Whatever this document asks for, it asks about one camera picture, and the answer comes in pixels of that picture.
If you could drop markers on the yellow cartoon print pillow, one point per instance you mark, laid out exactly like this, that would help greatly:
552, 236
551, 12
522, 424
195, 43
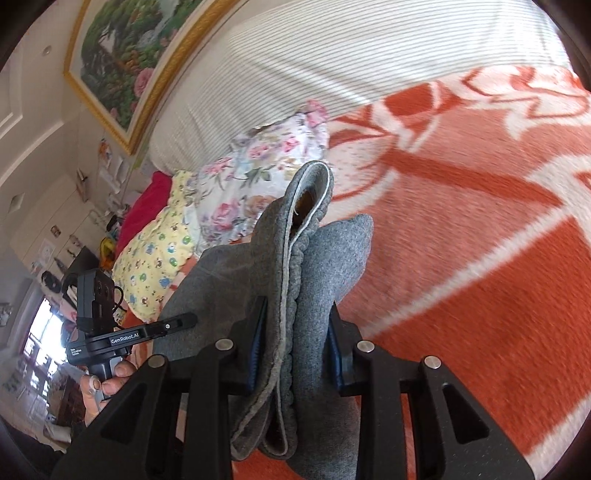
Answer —
149, 263

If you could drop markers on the grey fleece pants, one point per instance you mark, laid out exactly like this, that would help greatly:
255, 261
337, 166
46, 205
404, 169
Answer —
303, 266

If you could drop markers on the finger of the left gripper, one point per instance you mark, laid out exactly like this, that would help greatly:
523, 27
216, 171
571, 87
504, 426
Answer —
171, 325

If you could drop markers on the white striped headboard cushion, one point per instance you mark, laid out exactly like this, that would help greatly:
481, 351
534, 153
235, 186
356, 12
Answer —
270, 57

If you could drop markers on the red cloth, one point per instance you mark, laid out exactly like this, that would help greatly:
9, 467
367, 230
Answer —
145, 209

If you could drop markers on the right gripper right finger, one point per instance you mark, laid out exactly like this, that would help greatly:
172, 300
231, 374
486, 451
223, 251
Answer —
423, 404

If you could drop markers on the floral patterned pillow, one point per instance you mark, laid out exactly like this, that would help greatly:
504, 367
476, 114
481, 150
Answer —
225, 198

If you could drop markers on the orange white floral blanket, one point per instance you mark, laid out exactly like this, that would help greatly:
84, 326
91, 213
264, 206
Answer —
479, 186

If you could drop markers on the gold framed landscape painting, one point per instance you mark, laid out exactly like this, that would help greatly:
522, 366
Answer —
123, 55

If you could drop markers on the wooden framed window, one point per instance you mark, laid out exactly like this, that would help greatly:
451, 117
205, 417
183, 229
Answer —
44, 341

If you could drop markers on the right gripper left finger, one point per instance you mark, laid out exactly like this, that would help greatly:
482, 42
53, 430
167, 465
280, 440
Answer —
171, 419

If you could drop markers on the person's left hand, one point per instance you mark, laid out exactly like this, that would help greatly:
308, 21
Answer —
96, 394

